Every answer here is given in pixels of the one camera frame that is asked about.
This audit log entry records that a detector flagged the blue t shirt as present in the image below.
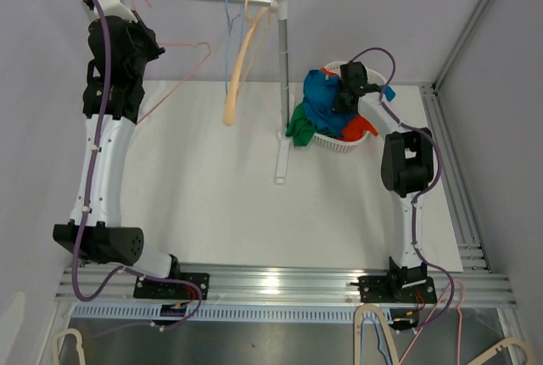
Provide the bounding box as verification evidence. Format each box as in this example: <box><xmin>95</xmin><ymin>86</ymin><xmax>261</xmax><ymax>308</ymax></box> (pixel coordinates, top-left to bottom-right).
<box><xmin>301</xmin><ymin>69</ymin><xmax>398</xmax><ymax>139</ymax></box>

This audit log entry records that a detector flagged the orange t shirt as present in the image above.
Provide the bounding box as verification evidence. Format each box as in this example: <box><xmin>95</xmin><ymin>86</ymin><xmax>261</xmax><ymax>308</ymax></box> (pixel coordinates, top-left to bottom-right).
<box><xmin>321</xmin><ymin>61</ymin><xmax>378</xmax><ymax>143</ymax></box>

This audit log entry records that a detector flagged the green t shirt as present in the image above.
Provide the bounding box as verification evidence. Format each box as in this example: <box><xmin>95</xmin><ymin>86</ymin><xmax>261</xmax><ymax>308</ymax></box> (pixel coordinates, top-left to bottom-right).
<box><xmin>285</xmin><ymin>104</ymin><xmax>316</xmax><ymax>147</ymax></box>

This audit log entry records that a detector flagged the pink plastic hanger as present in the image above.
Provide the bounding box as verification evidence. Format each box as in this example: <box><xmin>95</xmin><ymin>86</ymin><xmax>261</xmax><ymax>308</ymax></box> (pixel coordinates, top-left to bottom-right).
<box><xmin>131</xmin><ymin>0</ymin><xmax>212</xmax><ymax>126</ymax></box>

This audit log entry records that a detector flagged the light blue plastic hanger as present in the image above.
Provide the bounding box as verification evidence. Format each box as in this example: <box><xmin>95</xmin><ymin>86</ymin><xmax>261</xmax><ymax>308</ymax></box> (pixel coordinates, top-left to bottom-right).
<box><xmin>224</xmin><ymin>0</ymin><xmax>245</xmax><ymax>94</ymax></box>

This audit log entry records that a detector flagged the beige plastic hanger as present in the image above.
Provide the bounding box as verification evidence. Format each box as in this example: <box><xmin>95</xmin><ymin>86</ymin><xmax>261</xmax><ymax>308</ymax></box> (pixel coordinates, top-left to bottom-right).
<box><xmin>222</xmin><ymin>0</ymin><xmax>273</xmax><ymax>126</ymax></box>

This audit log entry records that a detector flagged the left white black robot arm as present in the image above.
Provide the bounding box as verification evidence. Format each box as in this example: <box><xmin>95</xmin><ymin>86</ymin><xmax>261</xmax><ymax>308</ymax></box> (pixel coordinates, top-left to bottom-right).
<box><xmin>53</xmin><ymin>15</ymin><xmax>183</xmax><ymax>298</ymax></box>

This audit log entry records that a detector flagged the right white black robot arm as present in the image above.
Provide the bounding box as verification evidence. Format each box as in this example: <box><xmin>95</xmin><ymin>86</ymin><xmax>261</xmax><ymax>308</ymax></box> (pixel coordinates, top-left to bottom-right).
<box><xmin>325</xmin><ymin>62</ymin><xmax>436</xmax><ymax>304</ymax></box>

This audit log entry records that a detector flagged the pink hanger bottom right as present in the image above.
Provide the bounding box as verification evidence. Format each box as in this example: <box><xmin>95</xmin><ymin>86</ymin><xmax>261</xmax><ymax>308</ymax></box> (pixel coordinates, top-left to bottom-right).
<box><xmin>399</xmin><ymin>278</ymin><xmax>466</xmax><ymax>365</ymax></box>

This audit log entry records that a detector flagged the beige hanger bottom centre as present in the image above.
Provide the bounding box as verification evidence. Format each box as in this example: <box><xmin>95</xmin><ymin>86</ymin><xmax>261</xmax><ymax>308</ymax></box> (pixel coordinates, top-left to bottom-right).
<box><xmin>352</xmin><ymin>304</ymin><xmax>400</xmax><ymax>365</ymax></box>

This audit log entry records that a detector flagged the beige hanger bottom right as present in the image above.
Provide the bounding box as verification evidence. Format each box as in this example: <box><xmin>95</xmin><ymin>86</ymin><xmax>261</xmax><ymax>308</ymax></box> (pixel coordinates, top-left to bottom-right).
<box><xmin>468</xmin><ymin>337</ymin><xmax>536</xmax><ymax>365</ymax></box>

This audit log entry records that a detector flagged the white plastic laundry basket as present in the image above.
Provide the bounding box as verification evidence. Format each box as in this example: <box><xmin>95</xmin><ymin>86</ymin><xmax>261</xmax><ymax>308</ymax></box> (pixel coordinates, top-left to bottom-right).
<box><xmin>312</xmin><ymin>67</ymin><xmax>386</xmax><ymax>153</ymax></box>

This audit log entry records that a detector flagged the metal clothes rack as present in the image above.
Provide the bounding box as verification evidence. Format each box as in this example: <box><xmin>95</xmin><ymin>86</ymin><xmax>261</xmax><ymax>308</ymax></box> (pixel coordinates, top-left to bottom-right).
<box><xmin>63</xmin><ymin>0</ymin><xmax>294</xmax><ymax>186</ymax></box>

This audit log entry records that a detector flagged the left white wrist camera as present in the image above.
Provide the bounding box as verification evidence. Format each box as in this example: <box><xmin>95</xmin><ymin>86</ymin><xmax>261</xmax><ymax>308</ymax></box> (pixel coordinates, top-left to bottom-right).
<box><xmin>83</xmin><ymin>0</ymin><xmax>139</xmax><ymax>23</ymax></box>

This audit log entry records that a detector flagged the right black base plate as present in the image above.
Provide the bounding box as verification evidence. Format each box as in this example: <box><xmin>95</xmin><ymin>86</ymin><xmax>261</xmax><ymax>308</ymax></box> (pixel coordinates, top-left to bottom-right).
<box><xmin>350</xmin><ymin>275</ymin><xmax>437</xmax><ymax>304</ymax></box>

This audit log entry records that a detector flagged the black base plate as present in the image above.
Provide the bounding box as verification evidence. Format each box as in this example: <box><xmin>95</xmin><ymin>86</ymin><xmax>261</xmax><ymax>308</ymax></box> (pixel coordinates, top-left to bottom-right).
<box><xmin>350</xmin><ymin>275</ymin><xmax>437</xmax><ymax>304</ymax></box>
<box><xmin>133</xmin><ymin>272</ymin><xmax>210</xmax><ymax>300</ymax></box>

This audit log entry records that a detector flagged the aluminium rail frame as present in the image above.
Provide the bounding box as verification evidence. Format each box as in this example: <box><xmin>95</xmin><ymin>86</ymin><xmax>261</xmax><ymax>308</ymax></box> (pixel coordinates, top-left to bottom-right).
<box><xmin>54</xmin><ymin>263</ymin><xmax>517</xmax><ymax>308</ymax></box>

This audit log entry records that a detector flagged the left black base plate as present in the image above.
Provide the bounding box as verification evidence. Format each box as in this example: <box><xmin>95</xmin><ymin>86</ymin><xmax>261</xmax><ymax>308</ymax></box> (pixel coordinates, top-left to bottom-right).
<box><xmin>133</xmin><ymin>272</ymin><xmax>210</xmax><ymax>300</ymax></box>

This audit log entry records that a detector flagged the white slotted cable duct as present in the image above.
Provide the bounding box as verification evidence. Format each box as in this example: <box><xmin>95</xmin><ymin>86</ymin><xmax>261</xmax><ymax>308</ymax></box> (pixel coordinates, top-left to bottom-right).
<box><xmin>71</xmin><ymin>303</ymin><xmax>355</xmax><ymax>324</ymax></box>

